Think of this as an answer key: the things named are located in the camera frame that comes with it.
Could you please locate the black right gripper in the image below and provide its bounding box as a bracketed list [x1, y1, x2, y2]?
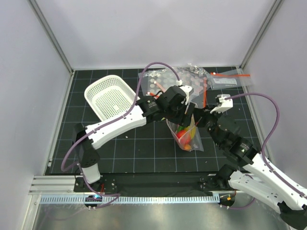
[193, 104, 224, 148]

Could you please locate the yellow toy lemon slice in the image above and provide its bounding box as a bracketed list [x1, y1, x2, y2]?
[183, 126, 196, 143]

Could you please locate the red toy strawberry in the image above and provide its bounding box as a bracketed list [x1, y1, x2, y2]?
[177, 130, 186, 138]

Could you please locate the pink zipper clear bag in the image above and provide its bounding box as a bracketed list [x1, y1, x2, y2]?
[166, 116, 204, 152]

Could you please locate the orange maroon toy steak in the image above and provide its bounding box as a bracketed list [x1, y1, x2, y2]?
[183, 143, 192, 151]

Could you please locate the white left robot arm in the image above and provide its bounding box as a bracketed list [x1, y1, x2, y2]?
[72, 85, 195, 192]

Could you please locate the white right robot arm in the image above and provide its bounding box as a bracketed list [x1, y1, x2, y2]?
[193, 107, 307, 230]

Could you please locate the orange zipper clear bag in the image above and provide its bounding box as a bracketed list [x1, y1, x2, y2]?
[142, 80, 207, 108]

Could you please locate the pink dotted zip bag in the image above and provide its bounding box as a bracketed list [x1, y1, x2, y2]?
[138, 63, 214, 104]

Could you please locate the far labelled orange zip bag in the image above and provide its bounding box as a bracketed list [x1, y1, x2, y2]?
[206, 68, 253, 90]

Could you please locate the black cutting mat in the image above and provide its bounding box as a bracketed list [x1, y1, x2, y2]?
[49, 68, 263, 173]

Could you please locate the white perforated plastic basket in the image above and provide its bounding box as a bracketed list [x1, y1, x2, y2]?
[84, 75, 136, 121]

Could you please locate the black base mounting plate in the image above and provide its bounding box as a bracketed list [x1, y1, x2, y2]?
[73, 173, 245, 198]

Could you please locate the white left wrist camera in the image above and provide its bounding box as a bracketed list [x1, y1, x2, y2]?
[176, 80, 193, 104]

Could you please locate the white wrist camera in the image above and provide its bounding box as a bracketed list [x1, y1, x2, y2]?
[176, 80, 193, 104]
[210, 94, 233, 114]

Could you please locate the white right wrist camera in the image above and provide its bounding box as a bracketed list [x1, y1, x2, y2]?
[210, 94, 233, 114]

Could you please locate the aluminium frame post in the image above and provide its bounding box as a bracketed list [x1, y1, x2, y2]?
[27, 0, 73, 75]
[239, 0, 284, 69]

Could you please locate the left aluminium frame post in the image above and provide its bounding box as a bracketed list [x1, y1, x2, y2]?
[27, 0, 73, 75]

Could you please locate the slotted metal cable duct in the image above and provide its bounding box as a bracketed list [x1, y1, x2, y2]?
[40, 194, 220, 205]

